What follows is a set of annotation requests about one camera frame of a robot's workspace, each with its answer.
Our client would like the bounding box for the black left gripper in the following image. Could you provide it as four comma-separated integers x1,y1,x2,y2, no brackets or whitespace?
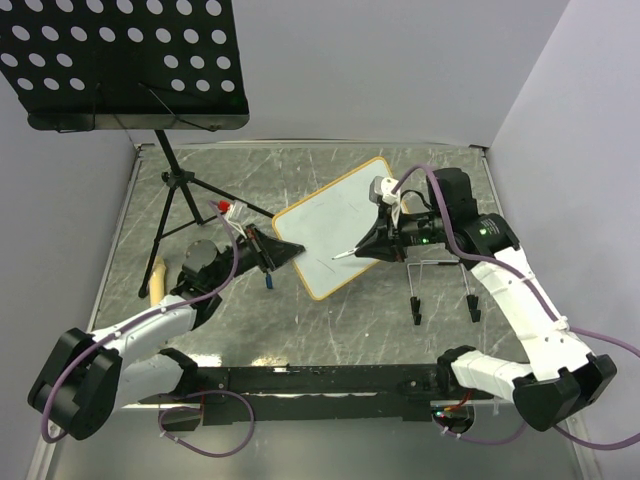
207,223,304,289

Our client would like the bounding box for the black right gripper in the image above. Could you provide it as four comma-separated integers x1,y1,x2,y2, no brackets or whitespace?
355,204,449,263

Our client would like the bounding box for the white marker pen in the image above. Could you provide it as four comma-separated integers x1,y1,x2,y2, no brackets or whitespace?
332,248,357,260

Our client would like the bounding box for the yellow framed small whiteboard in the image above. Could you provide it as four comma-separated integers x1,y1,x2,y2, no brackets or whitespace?
272,156,393,301

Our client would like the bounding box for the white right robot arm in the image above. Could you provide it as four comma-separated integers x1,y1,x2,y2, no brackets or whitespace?
353,168,617,431

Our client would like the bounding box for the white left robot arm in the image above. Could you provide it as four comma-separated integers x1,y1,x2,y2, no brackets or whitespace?
27,225,305,440

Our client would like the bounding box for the wooden rolling pin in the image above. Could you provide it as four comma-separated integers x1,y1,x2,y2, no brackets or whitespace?
148,256,167,306

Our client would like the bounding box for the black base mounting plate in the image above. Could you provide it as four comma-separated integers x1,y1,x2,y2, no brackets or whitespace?
137,364,496,434

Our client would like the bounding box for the black perforated music stand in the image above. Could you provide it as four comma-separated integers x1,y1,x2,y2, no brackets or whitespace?
0,0,291,301

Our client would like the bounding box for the wire whiteboard easel stand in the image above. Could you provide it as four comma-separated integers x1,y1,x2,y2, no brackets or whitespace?
406,259,482,326

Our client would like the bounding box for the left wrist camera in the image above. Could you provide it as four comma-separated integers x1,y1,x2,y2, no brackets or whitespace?
216,200,248,230

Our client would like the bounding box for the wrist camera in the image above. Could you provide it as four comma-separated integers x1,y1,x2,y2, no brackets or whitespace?
369,176,400,205
216,200,248,230

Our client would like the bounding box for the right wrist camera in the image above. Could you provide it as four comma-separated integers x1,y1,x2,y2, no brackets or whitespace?
369,176,400,205

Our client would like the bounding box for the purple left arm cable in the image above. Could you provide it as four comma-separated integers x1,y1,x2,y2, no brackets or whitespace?
39,199,256,459

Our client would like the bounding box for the aluminium rail frame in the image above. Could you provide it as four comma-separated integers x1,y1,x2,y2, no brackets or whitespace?
24,142,601,480

